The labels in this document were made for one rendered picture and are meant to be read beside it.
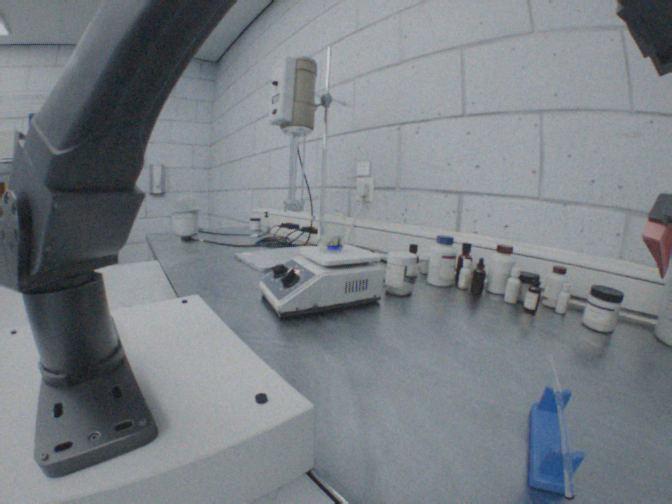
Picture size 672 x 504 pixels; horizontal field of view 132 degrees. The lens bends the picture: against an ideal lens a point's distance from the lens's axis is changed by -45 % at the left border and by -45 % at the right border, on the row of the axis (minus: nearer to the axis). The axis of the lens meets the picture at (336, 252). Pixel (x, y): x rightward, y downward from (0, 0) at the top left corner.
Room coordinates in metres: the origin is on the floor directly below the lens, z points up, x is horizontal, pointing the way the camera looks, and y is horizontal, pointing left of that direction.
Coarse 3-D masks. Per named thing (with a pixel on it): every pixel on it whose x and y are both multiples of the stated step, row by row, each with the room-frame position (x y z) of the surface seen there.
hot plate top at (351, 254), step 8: (304, 248) 0.52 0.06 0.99; (312, 248) 0.52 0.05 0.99; (344, 248) 0.53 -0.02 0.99; (352, 248) 0.54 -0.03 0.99; (312, 256) 0.46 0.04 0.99; (320, 256) 0.45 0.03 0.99; (328, 256) 0.45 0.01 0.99; (336, 256) 0.46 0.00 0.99; (344, 256) 0.46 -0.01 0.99; (352, 256) 0.46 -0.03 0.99; (360, 256) 0.47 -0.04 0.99; (368, 256) 0.47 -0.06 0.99; (376, 256) 0.47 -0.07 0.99; (328, 264) 0.42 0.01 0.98; (336, 264) 0.43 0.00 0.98
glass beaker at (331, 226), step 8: (320, 216) 0.49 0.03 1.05; (328, 216) 0.48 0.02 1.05; (336, 216) 0.48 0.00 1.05; (344, 216) 0.49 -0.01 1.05; (320, 224) 0.49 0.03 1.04; (328, 224) 0.48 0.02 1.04; (336, 224) 0.48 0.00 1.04; (344, 224) 0.49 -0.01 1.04; (320, 232) 0.49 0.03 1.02; (328, 232) 0.48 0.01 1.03; (336, 232) 0.48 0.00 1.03; (344, 232) 0.49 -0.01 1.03; (320, 240) 0.49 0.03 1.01; (328, 240) 0.48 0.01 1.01; (336, 240) 0.48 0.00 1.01; (344, 240) 0.50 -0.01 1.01; (320, 248) 0.48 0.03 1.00; (328, 248) 0.48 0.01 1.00; (336, 248) 0.48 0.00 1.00
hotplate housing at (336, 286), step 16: (304, 256) 0.53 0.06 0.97; (320, 272) 0.42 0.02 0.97; (336, 272) 0.43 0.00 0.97; (352, 272) 0.44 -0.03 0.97; (368, 272) 0.46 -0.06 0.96; (304, 288) 0.40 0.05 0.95; (320, 288) 0.41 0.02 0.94; (336, 288) 0.43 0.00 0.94; (352, 288) 0.44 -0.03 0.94; (368, 288) 0.46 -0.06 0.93; (272, 304) 0.41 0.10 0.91; (288, 304) 0.39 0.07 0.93; (304, 304) 0.40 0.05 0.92; (320, 304) 0.41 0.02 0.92; (336, 304) 0.43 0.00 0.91; (352, 304) 0.45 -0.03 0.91
